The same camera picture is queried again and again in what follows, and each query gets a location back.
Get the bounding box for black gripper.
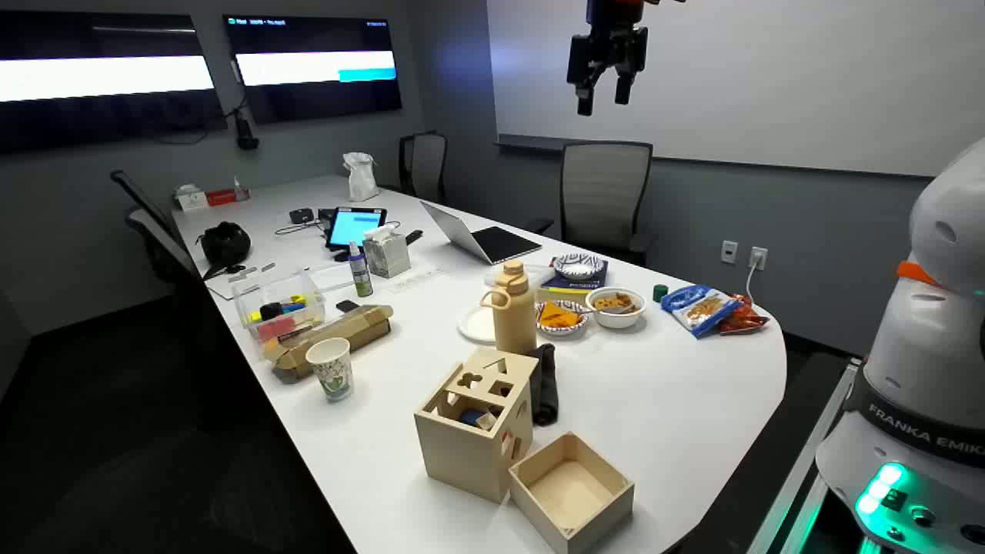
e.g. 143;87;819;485
565;22;653;119

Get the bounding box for blue patterned paper bowl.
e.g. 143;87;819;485
531;298;594;342
547;252;614;285

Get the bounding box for white bowl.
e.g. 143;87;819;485
581;285;649;333

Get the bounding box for grey office chair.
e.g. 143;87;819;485
107;166;179;235
396;130;451;205
551;138;655;262
123;205;199;288

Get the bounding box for whiteboard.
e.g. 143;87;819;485
483;0;985;183

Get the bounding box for black laptop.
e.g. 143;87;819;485
418;198;544;267

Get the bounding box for blue Artificial Intelligence book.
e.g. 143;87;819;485
539;267;608;306

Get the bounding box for orange tortilla chips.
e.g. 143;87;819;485
539;303;584;333

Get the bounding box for blue snack bag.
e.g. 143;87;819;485
660;280;740;342

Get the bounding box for tan cylindrical bottle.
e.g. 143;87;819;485
481;260;539;356

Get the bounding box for white plastic bag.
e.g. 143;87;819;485
340;147;383;205

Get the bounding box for red snack bag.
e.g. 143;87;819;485
717;293;773;339

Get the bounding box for white round plate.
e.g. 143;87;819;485
455;306;503;348

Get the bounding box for white tissue box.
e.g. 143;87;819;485
361;225;416;280

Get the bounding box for tablet with blue screen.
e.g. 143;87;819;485
323;204;391;255

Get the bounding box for black cloth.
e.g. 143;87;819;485
530;342;562;429

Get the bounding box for blue white tube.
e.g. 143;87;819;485
348;247;374;303

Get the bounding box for wooden shape sorter cube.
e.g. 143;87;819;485
411;346;541;505

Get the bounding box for clear plastic container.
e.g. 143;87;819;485
231;270;328;348

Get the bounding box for open wooden box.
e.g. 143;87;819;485
504;429;637;554

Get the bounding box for white paper sheets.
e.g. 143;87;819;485
206;260;282;306

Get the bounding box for black bag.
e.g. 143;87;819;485
198;219;255;276

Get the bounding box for small white box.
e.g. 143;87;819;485
172;183;212;215

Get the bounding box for white wall plug cable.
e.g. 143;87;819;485
740;262;771;308

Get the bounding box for black wall monitor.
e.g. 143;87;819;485
0;9;224;157
222;11;406;126

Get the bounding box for black wall webcam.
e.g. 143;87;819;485
227;102;263;155

